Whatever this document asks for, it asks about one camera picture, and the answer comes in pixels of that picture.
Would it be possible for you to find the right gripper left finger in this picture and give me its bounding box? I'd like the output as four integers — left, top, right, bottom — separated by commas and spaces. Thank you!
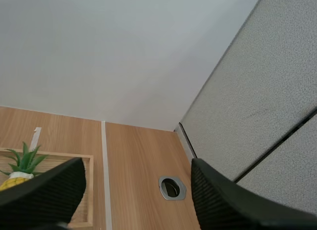
0, 157, 87, 230

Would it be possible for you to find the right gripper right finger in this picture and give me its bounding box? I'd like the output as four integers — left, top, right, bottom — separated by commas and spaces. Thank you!
191, 158, 317, 230

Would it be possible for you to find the yellow toy pineapple green crown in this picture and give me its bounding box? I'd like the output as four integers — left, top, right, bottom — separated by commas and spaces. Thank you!
0, 141, 49, 191

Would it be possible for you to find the shallow wooden tray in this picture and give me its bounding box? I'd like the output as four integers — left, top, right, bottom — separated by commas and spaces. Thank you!
0, 147, 95, 229

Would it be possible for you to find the grey partition panel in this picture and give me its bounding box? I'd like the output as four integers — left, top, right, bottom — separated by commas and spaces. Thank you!
178, 0, 317, 215

